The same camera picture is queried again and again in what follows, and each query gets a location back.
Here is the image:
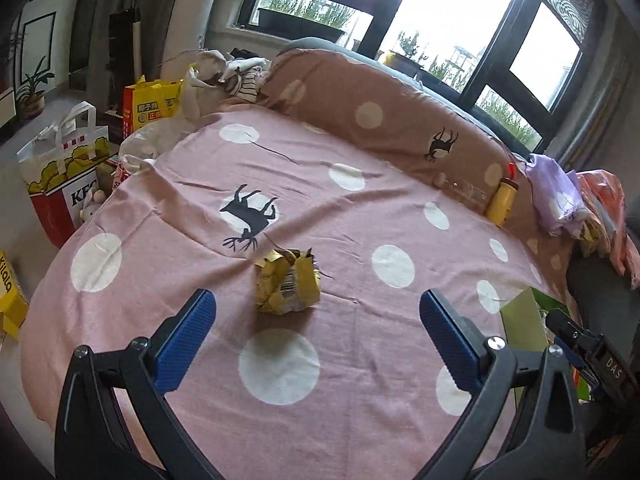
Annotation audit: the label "grey curtain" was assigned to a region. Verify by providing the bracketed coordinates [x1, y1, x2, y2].
[545, 0, 640, 171]

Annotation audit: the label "white and red paper bag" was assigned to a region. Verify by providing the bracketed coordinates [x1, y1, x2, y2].
[17, 101, 111, 248]

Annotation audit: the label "brown polka dot pillow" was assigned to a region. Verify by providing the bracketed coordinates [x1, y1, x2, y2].
[257, 49, 531, 221]

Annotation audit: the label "planter with grass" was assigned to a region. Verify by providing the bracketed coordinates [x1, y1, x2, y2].
[256, 0, 351, 43]

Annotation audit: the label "pink polka dot bedsheet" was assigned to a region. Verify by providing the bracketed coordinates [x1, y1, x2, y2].
[20, 107, 576, 480]

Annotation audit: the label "yellow snack packet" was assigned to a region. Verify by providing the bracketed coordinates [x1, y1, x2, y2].
[254, 247, 321, 316]

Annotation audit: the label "crumpled white printed clothes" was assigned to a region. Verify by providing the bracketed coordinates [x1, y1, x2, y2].
[185, 49, 273, 111]

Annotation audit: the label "small plush toy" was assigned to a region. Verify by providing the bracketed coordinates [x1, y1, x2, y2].
[80, 191, 108, 223]

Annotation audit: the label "yellow drink bottle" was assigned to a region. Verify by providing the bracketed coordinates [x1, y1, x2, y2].
[484, 162, 521, 228]

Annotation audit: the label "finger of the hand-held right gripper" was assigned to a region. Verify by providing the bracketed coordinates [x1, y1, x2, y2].
[545, 308, 601, 348]
[565, 347, 601, 391]

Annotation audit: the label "clear plastic bottle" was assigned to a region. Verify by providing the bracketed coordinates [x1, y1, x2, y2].
[434, 172, 493, 211]

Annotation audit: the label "yellow shopping bag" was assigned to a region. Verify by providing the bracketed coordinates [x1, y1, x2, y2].
[122, 77, 186, 136]

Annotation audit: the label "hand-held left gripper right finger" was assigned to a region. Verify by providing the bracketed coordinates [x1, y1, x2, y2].
[415, 287, 588, 480]

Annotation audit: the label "white plastic bag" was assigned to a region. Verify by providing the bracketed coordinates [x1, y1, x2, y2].
[117, 120, 186, 176]

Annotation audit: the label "green cardboard box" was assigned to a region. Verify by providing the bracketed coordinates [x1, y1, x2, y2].
[500, 286, 598, 403]

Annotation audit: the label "dark grey cloth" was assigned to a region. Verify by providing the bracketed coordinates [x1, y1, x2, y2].
[565, 252, 640, 341]

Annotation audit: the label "black framed window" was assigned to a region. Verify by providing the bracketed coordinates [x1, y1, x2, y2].
[235, 0, 608, 141]

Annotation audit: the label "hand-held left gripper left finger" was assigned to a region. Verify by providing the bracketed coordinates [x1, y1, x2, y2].
[54, 287, 236, 480]

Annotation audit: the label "white paper roll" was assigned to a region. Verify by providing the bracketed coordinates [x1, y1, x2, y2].
[170, 0, 213, 58]

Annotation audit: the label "yellow carton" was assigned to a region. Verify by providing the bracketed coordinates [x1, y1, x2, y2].
[0, 250, 31, 341]

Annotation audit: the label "potted green plant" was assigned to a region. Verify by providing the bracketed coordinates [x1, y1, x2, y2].
[15, 57, 56, 121]

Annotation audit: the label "orange patterned cloth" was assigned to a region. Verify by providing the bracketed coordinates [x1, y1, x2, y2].
[575, 170, 640, 276]

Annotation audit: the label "purple polka dot cloth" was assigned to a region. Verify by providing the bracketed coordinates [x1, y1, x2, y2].
[525, 154, 591, 238]

